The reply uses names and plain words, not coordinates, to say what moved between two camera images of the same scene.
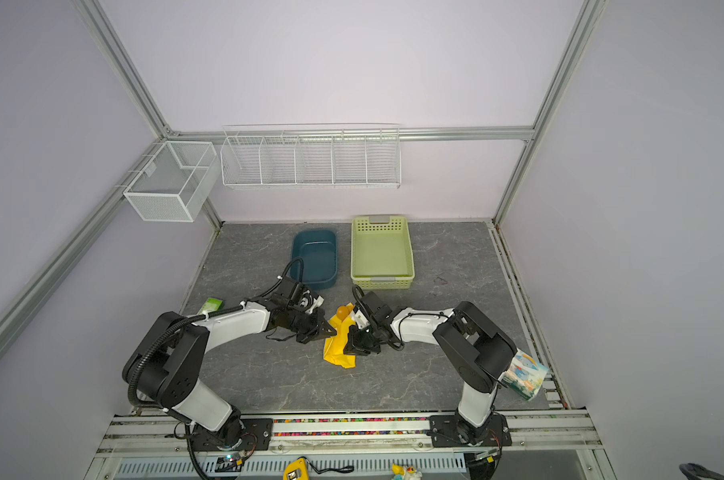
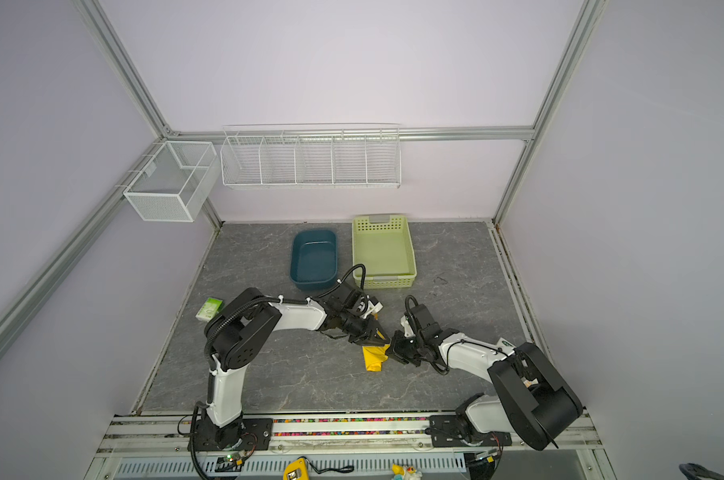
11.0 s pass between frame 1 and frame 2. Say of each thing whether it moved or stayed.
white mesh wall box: stayed
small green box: stayed
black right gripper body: moved
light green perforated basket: stayed
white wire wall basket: stayed
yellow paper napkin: moved
